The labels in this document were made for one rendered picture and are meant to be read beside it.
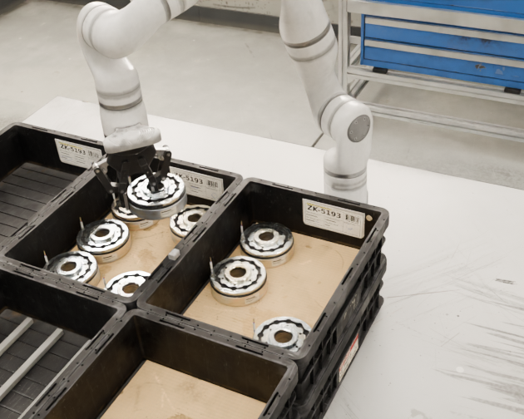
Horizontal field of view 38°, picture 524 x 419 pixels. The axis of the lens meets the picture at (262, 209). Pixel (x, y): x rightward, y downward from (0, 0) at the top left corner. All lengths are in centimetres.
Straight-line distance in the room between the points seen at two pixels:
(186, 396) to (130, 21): 58
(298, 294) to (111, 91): 49
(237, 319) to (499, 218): 72
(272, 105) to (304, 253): 224
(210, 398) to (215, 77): 288
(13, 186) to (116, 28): 72
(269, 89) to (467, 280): 235
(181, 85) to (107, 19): 277
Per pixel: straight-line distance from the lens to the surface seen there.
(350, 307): 131
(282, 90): 378
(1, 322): 144
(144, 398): 124
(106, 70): 121
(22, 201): 173
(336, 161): 154
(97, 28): 116
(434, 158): 326
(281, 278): 140
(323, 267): 142
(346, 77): 331
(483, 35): 307
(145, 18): 118
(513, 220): 179
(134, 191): 135
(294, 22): 135
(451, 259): 166
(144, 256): 149
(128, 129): 123
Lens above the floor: 177
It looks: 37 degrees down
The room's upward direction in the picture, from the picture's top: 4 degrees counter-clockwise
